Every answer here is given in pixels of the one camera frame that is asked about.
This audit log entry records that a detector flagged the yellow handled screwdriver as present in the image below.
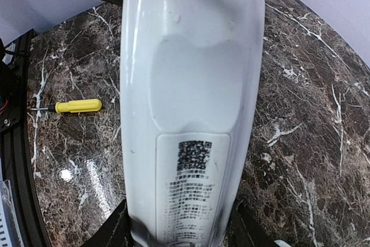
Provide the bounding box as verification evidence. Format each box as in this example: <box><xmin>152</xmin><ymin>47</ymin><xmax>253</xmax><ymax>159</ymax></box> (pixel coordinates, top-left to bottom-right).
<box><xmin>30</xmin><ymin>99</ymin><xmax>102</xmax><ymax>114</ymax></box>

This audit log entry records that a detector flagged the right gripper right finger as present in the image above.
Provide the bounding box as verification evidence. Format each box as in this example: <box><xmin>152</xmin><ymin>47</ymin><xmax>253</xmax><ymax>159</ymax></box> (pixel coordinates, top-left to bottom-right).
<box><xmin>228</xmin><ymin>198</ymin><xmax>277</xmax><ymax>247</ymax></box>

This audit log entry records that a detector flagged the white remote with display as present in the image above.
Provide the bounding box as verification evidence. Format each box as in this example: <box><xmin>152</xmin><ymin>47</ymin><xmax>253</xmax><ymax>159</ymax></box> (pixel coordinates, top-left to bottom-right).
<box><xmin>120</xmin><ymin>0</ymin><xmax>265</xmax><ymax>246</ymax></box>

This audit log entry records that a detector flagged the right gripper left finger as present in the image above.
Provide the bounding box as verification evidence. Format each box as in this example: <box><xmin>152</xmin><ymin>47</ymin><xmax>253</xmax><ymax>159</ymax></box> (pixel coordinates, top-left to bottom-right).
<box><xmin>83</xmin><ymin>200</ymin><xmax>134</xmax><ymax>247</ymax></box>

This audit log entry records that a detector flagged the white slotted cable duct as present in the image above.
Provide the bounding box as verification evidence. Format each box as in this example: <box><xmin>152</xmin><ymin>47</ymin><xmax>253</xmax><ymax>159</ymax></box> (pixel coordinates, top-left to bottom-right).
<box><xmin>1</xmin><ymin>181</ymin><xmax>22</xmax><ymax>246</ymax></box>

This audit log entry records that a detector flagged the black front table rail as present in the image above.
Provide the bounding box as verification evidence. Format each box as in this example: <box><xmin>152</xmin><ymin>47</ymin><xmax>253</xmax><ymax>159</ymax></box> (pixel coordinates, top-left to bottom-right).
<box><xmin>1</xmin><ymin>30</ymin><xmax>50</xmax><ymax>246</ymax></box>

